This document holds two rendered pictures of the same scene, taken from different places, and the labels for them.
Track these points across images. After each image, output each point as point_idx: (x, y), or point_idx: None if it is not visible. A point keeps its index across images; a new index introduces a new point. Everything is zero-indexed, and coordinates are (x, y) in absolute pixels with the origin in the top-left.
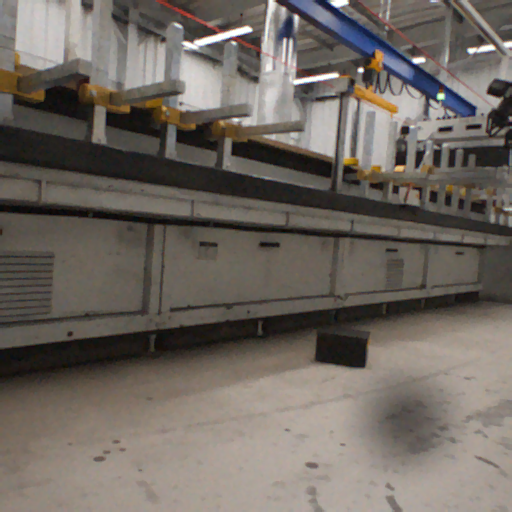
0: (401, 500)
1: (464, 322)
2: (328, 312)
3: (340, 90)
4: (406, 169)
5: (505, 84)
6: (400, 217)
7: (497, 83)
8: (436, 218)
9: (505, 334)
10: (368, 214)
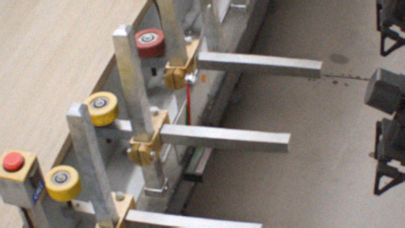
0: None
1: (323, 161)
2: None
3: (17, 205)
4: (168, 51)
5: (400, 93)
6: (191, 184)
7: (385, 91)
8: (244, 49)
9: (390, 203)
10: None
